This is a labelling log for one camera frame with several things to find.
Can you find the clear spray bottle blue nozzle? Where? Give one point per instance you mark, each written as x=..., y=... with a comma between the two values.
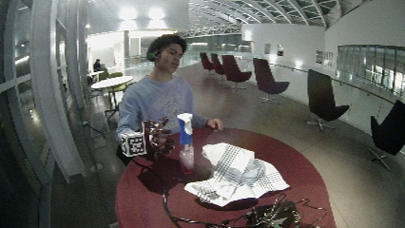
x=186, y=142

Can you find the dark red swivel chair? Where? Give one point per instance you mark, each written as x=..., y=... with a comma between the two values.
x=267, y=79
x=323, y=99
x=218, y=64
x=234, y=71
x=390, y=133
x=207, y=62

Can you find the green headphones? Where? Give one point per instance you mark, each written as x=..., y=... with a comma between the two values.
x=151, y=55

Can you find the white checked cloth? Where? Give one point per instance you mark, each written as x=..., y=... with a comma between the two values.
x=237, y=174

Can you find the wall handrail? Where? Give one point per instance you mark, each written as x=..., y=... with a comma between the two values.
x=338, y=81

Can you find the red oval table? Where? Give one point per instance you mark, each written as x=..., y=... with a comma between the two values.
x=219, y=186

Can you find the white round table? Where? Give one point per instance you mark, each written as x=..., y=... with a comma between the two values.
x=111, y=82

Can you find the person in grey sweatshirt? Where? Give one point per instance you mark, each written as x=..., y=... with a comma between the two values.
x=157, y=98

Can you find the green chair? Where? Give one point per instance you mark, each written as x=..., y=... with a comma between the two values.
x=103, y=75
x=117, y=87

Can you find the framed wall picture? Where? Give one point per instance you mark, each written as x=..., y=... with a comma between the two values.
x=267, y=48
x=321, y=57
x=281, y=50

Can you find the white marker cube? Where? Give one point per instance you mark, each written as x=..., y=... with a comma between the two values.
x=134, y=144

